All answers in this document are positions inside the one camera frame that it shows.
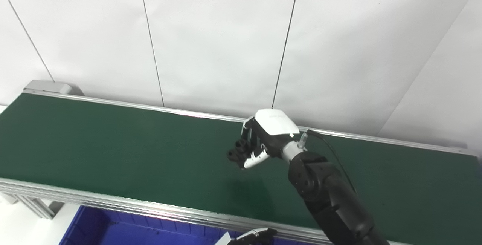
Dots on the aluminium conveyor support leg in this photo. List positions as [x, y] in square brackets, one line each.
[34, 205]

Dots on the black flanged metal part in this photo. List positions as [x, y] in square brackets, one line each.
[235, 153]

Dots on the green conveyor belt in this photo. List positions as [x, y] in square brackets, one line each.
[131, 147]
[113, 201]

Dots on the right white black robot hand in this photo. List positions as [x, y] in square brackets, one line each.
[275, 124]

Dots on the grey conveyor motor housing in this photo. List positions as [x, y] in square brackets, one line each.
[49, 87]

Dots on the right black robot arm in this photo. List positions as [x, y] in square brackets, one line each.
[324, 192]

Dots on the blue plastic bin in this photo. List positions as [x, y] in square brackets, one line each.
[131, 233]

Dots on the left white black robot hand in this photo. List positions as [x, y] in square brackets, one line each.
[252, 236]

